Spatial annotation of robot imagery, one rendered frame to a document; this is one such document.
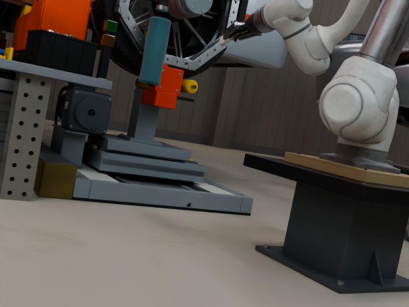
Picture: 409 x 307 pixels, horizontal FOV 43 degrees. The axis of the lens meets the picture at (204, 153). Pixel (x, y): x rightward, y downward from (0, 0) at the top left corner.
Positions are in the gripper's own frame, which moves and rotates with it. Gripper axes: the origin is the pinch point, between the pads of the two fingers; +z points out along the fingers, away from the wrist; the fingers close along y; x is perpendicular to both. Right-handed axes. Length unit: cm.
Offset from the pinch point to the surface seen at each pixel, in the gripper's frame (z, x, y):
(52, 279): -42, 84, 74
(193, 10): 13.3, -14.2, 6.9
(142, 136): 56, 30, 4
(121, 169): 49, 47, 17
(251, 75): 434, -168, -369
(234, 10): 22.9, -25.4, -21.0
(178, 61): 32.6, 0.6, 1.3
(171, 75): 33.1, 7.2, 4.0
